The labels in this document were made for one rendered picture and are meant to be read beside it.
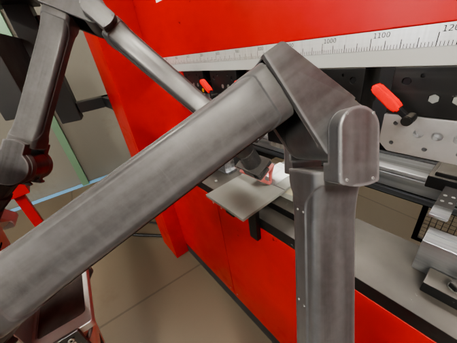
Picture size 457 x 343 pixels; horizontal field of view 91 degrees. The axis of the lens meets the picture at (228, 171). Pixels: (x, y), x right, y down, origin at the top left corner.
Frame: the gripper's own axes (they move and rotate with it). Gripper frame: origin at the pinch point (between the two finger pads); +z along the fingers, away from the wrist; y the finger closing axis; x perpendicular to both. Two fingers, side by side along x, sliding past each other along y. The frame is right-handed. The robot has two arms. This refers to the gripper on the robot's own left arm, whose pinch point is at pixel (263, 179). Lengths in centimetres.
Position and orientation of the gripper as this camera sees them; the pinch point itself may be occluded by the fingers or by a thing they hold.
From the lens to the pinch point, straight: 75.6
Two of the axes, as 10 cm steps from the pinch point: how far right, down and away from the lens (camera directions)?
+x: -6.2, 7.6, -2.2
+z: 4.8, 5.8, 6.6
